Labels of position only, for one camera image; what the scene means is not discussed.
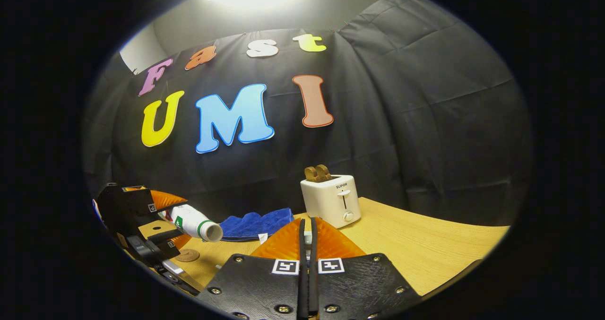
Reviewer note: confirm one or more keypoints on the white toaster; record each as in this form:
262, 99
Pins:
328, 204

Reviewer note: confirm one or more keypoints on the round brown coaster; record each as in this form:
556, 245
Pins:
188, 255

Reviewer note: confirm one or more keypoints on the brown toast slice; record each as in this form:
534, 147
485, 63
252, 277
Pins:
325, 172
311, 175

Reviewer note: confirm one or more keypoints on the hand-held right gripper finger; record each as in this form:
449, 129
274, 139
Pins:
313, 291
303, 291

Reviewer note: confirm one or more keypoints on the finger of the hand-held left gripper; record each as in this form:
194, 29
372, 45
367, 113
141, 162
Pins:
153, 251
125, 209

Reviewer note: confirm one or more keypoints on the black backdrop cloth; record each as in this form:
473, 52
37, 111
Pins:
401, 121

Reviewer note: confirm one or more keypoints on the blue towel cloth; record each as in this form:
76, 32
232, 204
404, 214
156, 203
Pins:
255, 223

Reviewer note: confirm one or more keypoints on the white water bottle green label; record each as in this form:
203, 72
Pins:
191, 218

